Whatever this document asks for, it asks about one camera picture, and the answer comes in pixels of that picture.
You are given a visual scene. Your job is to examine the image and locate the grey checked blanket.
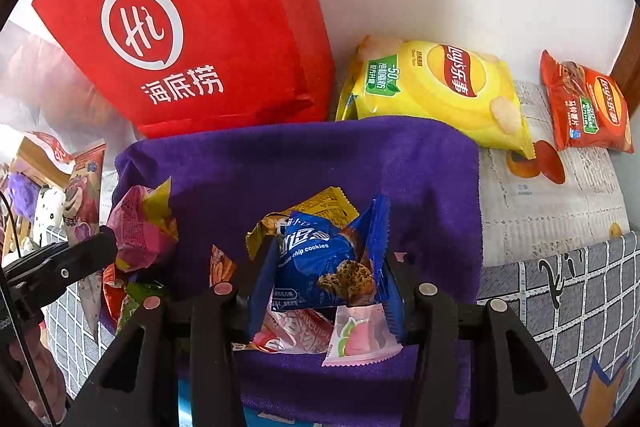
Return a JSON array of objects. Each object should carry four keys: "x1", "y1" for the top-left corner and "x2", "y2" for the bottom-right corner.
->
[{"x1": 40, "y1": 227, "x2": 640, "y2": 427}]

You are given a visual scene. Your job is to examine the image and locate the white and red snack packet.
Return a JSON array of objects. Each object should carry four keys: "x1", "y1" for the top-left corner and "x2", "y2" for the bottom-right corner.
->
[{"x1": 232, "y1": 302, "x2": 336, "y2": 355}]

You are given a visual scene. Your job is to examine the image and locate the blue tissue pack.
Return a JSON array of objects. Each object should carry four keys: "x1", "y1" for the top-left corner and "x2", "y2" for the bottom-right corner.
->
[{"x1": 250, "y1": 409, "x2": 326, "y2": 427}]

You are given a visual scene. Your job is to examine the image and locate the yellow chips bag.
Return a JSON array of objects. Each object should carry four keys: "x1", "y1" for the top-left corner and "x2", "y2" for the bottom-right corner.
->
[{"x1": 335, "y1": 36, "x2": 537, "y2": 160}]

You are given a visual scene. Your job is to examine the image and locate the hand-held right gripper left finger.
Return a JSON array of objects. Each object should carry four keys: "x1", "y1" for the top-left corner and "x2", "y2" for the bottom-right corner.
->
[{"x1": 62, "y1": 234, "x2": 281, "y2": 427}]

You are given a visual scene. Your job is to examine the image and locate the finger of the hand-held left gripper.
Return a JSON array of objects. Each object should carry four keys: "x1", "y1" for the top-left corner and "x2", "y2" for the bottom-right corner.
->
[{"x1": 2, "y1": 226, "x2": 119, "y2": 308}]

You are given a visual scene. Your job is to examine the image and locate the person's left hand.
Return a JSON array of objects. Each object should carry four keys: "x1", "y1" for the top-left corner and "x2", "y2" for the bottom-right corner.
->
[{"x1": 0, "y1": 324, "x2": 66, "y2": 413}]

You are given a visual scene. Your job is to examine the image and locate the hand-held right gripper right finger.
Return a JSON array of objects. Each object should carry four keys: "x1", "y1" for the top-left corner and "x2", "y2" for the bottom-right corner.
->
[{"x1": 390, "y1": 252, "x2": 583, "y2": 427}]

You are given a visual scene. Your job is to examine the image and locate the purple plush toy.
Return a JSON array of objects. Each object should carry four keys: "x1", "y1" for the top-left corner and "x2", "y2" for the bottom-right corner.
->
[{"x1": 7, "y1": 172, "x2": 41, "y2": 220}]

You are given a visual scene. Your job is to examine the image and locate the spotted plush toy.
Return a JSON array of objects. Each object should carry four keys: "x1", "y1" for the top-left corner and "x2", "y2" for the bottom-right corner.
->
[{"x1": 34, "y1": 186, "x2": 67, "y2": 239}]

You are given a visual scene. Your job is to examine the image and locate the pink bear snack packet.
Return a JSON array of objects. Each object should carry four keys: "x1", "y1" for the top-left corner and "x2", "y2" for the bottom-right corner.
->
[{"x1": 62, "y1": 141, "x2": 108, "y2": 348}]

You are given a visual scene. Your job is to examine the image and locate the purple towel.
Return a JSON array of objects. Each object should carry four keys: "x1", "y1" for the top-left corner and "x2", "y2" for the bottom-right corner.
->
[{"x1": 97, "y1": 116, "x2": 483, "y2": 425}]

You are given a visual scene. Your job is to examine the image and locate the orange snack packet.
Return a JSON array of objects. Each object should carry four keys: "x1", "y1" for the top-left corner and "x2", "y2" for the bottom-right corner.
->
[{"x1": 209, "y1": 244, "x2": 236, "y2": 288}]

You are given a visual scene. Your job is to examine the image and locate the blue cookie packet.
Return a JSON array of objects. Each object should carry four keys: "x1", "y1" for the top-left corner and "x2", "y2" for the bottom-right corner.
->
[{"x1": 250, "y1": 194, "x2": 406, "y2": 345}]

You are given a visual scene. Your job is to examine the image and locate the black cable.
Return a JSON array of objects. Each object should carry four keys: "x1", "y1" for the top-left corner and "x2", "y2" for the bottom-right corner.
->
[{"x1": 0, "y1": 194, "x2": 23, "y2": 258}]

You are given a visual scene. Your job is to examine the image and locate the pink and yellow snack packet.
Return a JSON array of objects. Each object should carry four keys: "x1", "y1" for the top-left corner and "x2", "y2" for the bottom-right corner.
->
[{"x1": 106, "y1": 177, "x2": 179, "y2": 273}]

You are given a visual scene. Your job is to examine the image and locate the red paper bag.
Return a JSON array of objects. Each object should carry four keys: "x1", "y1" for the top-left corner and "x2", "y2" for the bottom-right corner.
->
[{"x1": 31, "y1": 0, "x2": 336, "y2": 140}]

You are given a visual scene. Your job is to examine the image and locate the wooden trim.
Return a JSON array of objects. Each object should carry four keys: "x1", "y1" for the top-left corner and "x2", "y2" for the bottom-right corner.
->
[{"x1": 612, "y1": 2, "x2": 640, "y2": 92}]

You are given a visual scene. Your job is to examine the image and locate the red chips bag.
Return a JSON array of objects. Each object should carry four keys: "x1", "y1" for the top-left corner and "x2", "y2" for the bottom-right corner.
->
[{"x1": 540, "y1": 49, "x2": 636, "y2": 155}]

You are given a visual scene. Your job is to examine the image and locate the green triangular snack packet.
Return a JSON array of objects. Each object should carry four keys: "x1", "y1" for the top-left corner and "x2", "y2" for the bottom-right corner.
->
[{"x1": 117, "y1": 282, "x2": 171, "y2": 333}]

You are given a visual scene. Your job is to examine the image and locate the pink peach candy packet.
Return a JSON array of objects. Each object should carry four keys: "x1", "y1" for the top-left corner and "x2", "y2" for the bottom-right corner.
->
[{"x1": 321, "y1": 302, "x2": 403, "y2": 368}]

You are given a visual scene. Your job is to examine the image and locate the white shopping bag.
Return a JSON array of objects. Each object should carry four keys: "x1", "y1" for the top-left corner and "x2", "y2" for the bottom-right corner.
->
[{"x1": 0, "y1": 19, "x2": 141, "y2": 188}]

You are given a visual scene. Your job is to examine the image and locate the white printed blanket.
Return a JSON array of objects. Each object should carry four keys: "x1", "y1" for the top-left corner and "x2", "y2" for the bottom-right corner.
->
[{"x1": 477, "y1": 79, "x2": 631, "y2": 268}]

